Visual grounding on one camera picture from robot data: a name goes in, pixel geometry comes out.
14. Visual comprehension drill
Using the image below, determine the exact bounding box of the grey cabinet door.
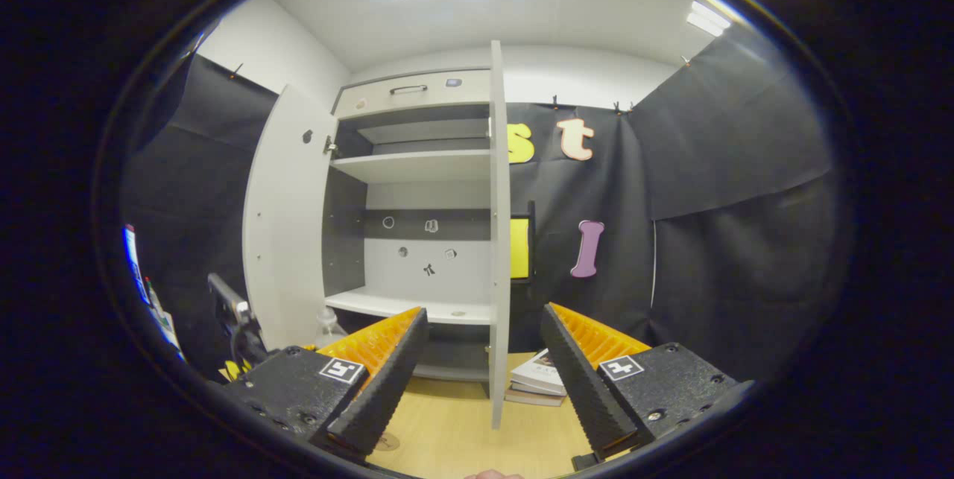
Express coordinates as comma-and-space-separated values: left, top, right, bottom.
242, 84, 340, 352
488, 39, 537, 431

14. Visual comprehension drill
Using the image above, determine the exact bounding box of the thin brown book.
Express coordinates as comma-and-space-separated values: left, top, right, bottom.
505, 388, 565, 407

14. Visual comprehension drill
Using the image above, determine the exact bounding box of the white book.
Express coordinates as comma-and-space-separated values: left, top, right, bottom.
511, 349, 569, 396

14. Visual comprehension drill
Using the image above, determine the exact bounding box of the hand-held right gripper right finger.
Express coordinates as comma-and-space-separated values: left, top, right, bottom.
540, 302, 754, 456

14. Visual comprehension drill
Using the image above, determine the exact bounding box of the small ceiling light panel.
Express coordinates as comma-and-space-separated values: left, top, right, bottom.
686, 1, 733, 38

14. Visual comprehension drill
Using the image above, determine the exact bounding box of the grey cabinet drawer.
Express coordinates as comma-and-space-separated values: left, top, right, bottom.
333, 69, 493, 118

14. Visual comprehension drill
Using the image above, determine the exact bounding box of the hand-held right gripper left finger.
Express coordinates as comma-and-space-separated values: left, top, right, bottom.
224, 306, 431, 457

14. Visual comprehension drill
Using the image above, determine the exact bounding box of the black backdrop cloth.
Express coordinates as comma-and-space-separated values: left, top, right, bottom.
119, 25, 835, 383

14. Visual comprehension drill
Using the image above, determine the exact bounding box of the white blue panel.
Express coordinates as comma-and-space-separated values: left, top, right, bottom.
123, 224, 185, 361

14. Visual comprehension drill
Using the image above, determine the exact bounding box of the grey open cabinet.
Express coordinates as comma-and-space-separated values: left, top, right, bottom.
324, 68, 493, 383

